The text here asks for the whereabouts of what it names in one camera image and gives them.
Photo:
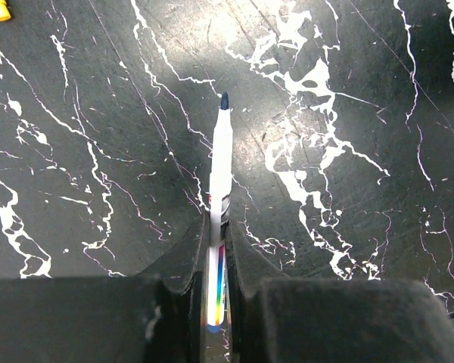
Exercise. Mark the white pen blue end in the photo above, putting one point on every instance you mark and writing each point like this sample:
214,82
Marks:
220,188

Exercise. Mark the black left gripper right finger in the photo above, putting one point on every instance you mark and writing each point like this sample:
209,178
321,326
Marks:
276,318

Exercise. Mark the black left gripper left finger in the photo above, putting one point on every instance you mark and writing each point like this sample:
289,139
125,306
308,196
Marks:
157,315

